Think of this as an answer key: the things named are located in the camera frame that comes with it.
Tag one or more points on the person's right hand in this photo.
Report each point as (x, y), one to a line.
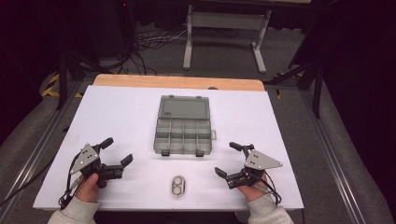
(257, 192)

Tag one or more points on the wooden table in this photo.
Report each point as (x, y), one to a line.
(174, 82)

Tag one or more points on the black metal stand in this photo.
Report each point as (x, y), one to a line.
(63, 77)
(316, 81)

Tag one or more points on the white metal table frame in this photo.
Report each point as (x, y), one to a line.
(227, 21)

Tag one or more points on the person's left hand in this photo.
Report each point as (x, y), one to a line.
(88, 189)

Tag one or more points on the clear grey compartment box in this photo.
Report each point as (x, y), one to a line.
(183, 124)

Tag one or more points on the aluminium floor rail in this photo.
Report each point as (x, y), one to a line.
(34, 155)
(333, 161)

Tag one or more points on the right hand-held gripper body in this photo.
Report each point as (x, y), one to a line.
(260, 161)

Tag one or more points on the white board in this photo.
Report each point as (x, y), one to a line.
(124, 118)

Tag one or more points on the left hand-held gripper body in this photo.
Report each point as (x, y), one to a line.
(88, 160)

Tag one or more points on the yellow black hazard tape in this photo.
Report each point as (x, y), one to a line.
(49, 88)

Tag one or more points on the small clear oval case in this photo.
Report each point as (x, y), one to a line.
(178, 186)

